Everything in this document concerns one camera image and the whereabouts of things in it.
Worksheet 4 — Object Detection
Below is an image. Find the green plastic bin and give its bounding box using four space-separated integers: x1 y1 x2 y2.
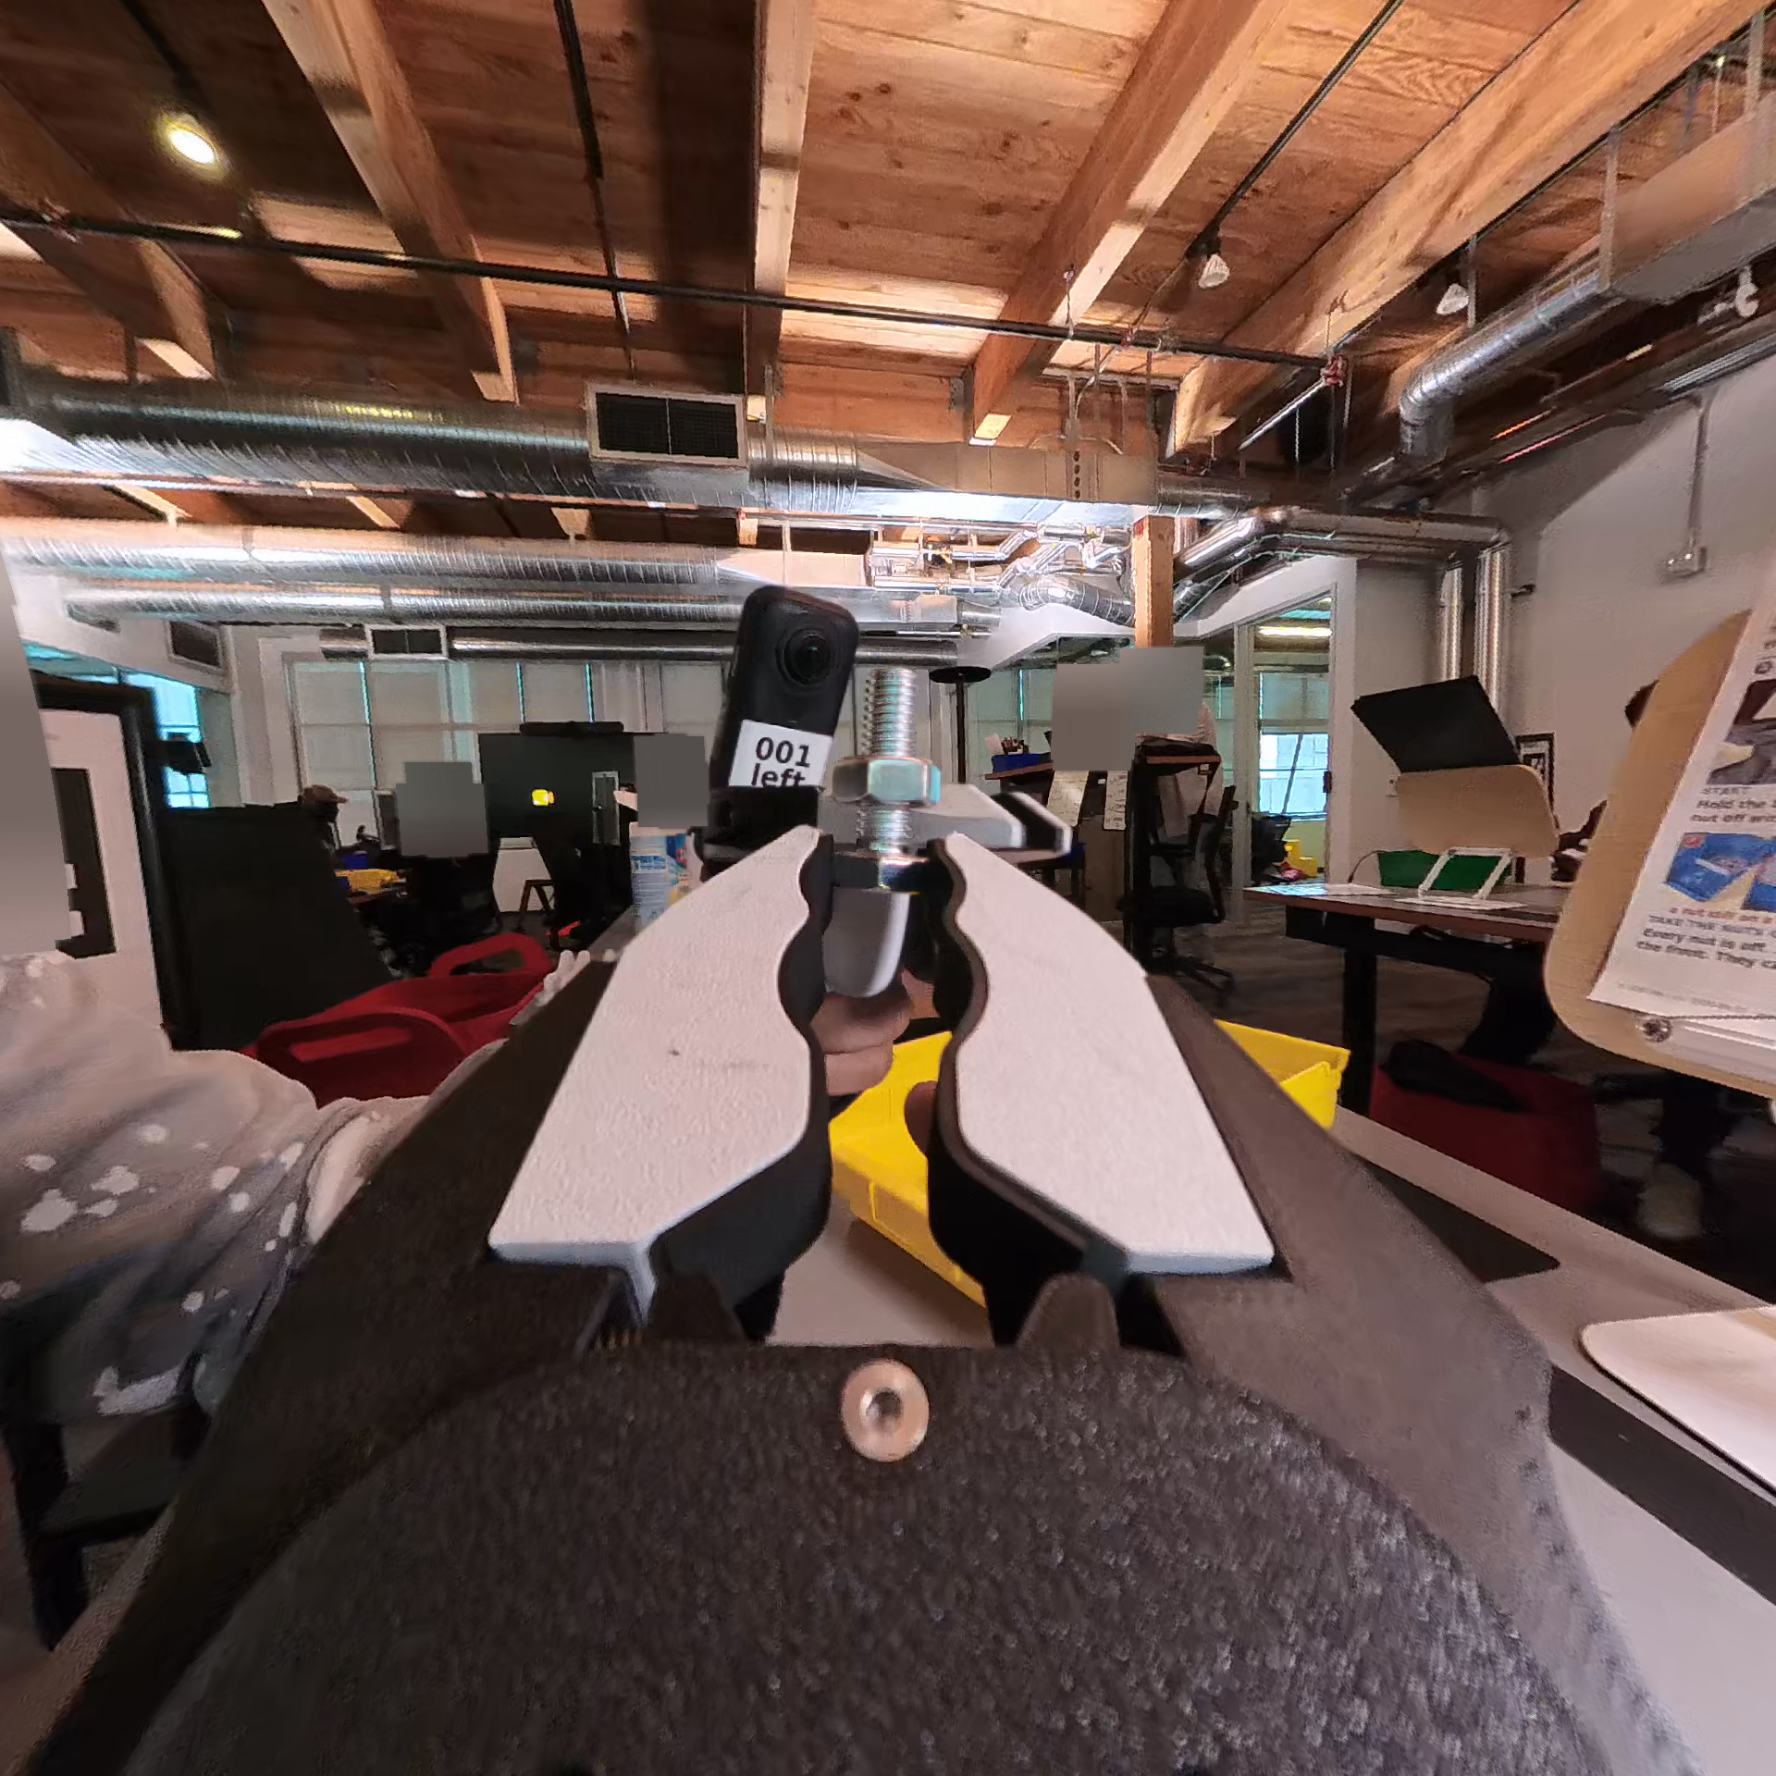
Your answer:
1377 845 1518 897

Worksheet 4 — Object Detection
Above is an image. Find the yellow plastic bin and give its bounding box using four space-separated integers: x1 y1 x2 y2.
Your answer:
828 1019 1351 1308

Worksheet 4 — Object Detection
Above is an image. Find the steel hex nut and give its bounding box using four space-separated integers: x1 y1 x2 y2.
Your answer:
826 752 947 811

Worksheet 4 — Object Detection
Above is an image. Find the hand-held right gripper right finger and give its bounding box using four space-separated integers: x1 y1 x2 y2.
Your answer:
926 833 1278 1285

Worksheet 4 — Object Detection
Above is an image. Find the framed marker board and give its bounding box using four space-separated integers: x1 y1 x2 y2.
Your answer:
30 675 180 1036

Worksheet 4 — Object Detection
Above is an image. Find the silver air duct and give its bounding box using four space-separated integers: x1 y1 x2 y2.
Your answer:
0 524 960 631
0 368 1258 536
1394 257 1617 468

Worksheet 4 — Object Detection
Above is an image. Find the wooden top desk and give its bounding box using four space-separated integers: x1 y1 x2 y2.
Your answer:
1243 878 1577 1118

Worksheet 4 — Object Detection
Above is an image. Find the wooden document stand white base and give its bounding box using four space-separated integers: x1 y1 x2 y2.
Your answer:
1543 608 1776 1498

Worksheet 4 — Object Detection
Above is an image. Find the black board document stand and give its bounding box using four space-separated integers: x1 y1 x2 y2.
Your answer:
1348 675 1565 900

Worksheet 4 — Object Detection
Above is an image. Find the black office chair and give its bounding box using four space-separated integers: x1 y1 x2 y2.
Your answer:
1120 741 1238 1005

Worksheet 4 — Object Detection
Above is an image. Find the black floor lamp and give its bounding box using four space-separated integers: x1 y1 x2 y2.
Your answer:
926 664 995 784

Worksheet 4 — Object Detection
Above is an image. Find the black display screen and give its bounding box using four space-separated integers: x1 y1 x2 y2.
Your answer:
477 722 632 845

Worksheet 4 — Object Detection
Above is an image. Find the red storage bin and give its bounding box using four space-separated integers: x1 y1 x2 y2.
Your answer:
1366 1058 1606 1211

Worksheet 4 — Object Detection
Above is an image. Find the steel hex bolt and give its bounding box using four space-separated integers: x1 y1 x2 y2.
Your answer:
828 666 936 897

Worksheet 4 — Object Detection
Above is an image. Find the red tote bag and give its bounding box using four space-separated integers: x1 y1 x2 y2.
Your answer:
253 930 561 1108

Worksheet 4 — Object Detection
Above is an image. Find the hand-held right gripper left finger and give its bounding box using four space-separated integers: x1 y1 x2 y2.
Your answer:
486 825 837 1279

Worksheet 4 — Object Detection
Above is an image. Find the person's left hand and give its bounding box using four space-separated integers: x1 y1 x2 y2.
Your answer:
811 971 945 1156

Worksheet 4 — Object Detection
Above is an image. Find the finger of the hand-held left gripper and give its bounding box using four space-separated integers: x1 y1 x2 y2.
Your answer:
823 888 920 1005
932 781 1076 859

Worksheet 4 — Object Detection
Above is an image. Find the air vent grille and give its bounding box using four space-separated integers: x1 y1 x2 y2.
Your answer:
586 384 751 468

